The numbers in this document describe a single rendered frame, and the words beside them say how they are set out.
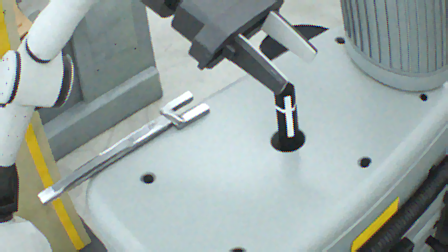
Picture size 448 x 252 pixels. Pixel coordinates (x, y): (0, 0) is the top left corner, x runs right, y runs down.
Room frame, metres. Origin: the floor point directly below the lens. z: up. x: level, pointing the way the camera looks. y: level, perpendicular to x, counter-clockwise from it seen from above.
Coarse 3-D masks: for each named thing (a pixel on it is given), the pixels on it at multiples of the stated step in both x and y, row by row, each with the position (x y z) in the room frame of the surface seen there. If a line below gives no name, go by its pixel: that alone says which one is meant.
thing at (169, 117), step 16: (192, 96) 0.62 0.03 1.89; (160, 112) 0.60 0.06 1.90; (192, 112) 0.59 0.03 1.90; (208, 112) 0.59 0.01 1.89; (144, 128) 0.58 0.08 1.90; (160, 128) 0.57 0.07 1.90; (128, 144) 0.55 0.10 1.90; (96, 160) 0.54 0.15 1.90; (112, 160) 0.54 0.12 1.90; (80, 176) 0.51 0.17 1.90; (48, 192) 0.49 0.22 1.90; (64, 192) 0.49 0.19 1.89
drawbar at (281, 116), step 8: (288, 88) 0.52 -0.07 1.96; (280, 96) 0.52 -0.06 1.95; (288, 96) 0.52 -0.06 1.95; (280, 104) 0.52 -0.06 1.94; (280, 112) 0.52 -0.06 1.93; (296, 112) 0.53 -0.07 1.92; (280, 120) 0.52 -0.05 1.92; (296, 120) 0.52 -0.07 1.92; (280, 128) 0.52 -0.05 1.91; (296, 128) 0.52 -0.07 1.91; (280, 136) 0.52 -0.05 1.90; (296, 136) 0.52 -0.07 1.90; (280, 144) 0.52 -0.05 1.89; (288, 144) 0.52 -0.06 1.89; (296, 144) 0.52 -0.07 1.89
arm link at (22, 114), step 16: (0, 64) 0.70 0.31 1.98; (16, 64) 0.66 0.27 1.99; (0, 80) 0.67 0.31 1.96; (16, 80) 0.64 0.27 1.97; (0, 96) 0.65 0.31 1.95; (0, 112) 0.68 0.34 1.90; (16, 112) 0.68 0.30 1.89; (32, 112) 0.70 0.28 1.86; (0, 128) 0.68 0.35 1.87; (16, 128) 0.69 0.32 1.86; (0, 144) 0.68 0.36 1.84; (16, 144) 0.69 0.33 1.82; (0, 160) 0.68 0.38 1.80
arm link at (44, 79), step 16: (48, 16) 0.68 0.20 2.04; (64, 16) 0.66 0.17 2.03; (80, 16) 0.67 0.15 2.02; (32, 32) 0.69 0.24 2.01; (48, 32) 0.67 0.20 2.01; (64, 32) 0.67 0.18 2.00; (32, 48) 0.68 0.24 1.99; (48, 48) 0.67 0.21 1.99; (64, 48) 0.74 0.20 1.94; (32, 64) 0.67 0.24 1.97; (48, 64) 0.69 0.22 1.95; (64, 64) 0.70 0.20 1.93; (32, 80) 0.66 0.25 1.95; (48, 80) 0.67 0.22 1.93; (64, 80) 0.69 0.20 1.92; (16, 96) 0.64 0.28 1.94; (32, 96) 0.66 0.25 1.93; (48, 96) 0.67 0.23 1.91; (64, 96) 0.68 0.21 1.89
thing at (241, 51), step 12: (240, 36) 0.52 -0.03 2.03; (228, 48) 0.51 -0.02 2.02; (240, 48) 0.51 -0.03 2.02; (252, 48) 0.51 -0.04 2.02; (228, 60) 0.51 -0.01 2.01; (240, 60) 0.51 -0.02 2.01; (252, 60) 0.50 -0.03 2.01; (264, 60) 0.50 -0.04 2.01; (252, 72) 0.50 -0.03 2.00; (264, 72) 0.49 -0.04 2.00; (276, 72) 0.49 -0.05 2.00; (264, 84) 0.50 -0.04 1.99; (276, 84) 0.49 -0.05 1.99
